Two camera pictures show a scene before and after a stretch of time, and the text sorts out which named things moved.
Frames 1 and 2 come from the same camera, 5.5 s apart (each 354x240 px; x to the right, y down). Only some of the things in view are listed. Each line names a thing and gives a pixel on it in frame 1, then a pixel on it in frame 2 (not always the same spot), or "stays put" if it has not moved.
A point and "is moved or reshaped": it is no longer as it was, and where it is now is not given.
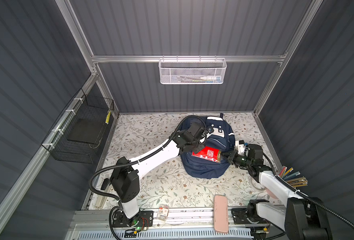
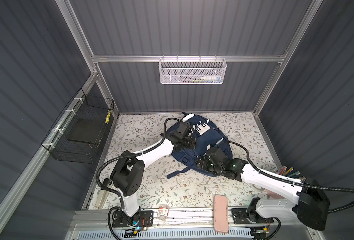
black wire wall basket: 76,136 stays put
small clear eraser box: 163,212 stays put
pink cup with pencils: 290,176 stays put
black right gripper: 232,158 to 204,159
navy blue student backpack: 222,138 is moved or reshaped
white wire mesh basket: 192,71 stays put
